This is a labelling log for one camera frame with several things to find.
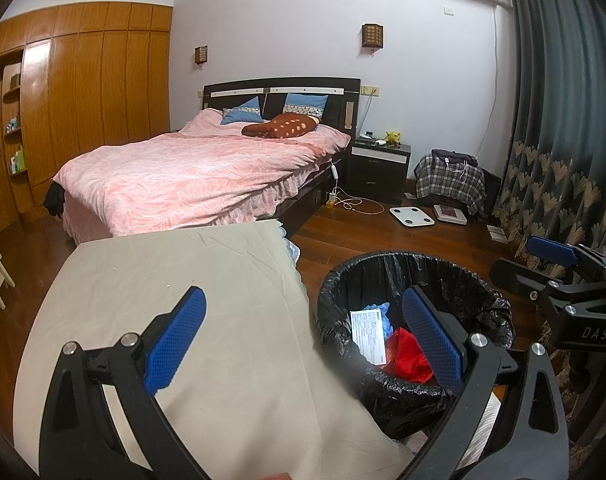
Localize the red cloth item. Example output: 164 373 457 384
380 327 436 386

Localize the blue pillow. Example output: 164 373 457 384
220 96 262 126
283 93 330 116

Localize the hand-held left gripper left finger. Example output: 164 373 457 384
39 286 211 480

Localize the large brown wall lamp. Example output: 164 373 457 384
361 23 384 51

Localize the black garment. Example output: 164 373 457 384
43 181 64 218

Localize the dark wooden bed frame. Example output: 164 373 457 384
203 76 362 241

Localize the white box on floor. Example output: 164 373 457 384
433 203 468 226

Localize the white cord with controller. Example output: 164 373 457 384
330 162 384 213

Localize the wooden wardrobe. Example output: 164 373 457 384
0 2 174 221

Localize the white printed cardboard box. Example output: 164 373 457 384
349 309 388 366

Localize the bed with pink cover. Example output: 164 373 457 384
53 108 352 238

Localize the brown dotted pillow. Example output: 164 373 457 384
241 113 320 139

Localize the beige cloth covered table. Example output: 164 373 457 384
13 220 416 480

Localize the white bathroom scale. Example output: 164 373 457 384
389 205 435 227

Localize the plaid cloth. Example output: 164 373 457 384
414 155 486 216

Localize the dark patterned curtain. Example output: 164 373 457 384
493 0 606 461

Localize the blue plastic bag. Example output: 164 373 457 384
361 301 394 336

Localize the dark nightstand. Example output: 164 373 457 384
346 138 412 204

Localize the blue quilted mat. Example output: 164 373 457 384
278 225 304 286

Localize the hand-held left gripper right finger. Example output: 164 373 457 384
402 285 570 480

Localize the bin with black plastic liner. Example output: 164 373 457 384
315 252 516 441

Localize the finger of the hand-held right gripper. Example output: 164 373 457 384
527 236 606 282
489 257 564 303

